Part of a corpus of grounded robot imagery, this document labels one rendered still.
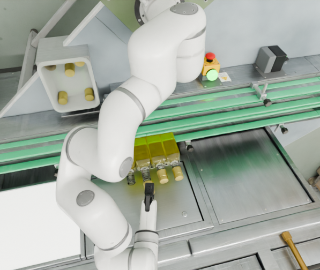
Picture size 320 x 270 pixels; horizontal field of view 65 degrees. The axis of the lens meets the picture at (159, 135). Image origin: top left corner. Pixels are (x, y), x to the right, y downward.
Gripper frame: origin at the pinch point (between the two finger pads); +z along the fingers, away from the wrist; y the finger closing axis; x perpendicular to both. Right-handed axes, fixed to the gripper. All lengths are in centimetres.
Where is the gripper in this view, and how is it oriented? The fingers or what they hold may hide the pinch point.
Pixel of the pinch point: (149, 190)
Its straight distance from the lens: 91.5
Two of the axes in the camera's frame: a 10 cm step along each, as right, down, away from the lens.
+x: -10.0, -0.2, 0.3
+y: 0.0, -6.4, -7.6
